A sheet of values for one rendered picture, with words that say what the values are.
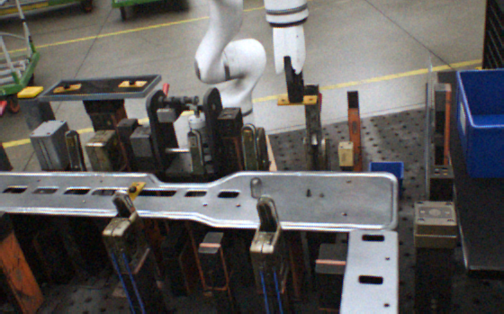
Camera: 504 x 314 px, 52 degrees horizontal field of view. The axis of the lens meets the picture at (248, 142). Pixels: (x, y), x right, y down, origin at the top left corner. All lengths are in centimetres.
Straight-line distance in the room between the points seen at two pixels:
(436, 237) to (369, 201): 20
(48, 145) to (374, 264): 100
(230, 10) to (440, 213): 81
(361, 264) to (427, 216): 16
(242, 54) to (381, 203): 70
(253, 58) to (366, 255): 82
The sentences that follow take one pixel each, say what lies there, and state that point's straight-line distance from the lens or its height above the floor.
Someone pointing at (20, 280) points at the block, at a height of 84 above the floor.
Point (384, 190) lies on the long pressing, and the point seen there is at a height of 100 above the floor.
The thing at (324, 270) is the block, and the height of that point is 98.
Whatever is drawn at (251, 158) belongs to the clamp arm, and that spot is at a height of 102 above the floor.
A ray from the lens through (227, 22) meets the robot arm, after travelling 154.
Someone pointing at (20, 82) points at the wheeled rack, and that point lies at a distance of 506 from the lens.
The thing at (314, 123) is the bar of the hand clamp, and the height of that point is 111.
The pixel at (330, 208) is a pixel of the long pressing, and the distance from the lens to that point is 121.
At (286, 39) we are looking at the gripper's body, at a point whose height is 140.
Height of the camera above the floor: 173
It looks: 29 degrees down
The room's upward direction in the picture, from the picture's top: 10 degrees counter-clockwise
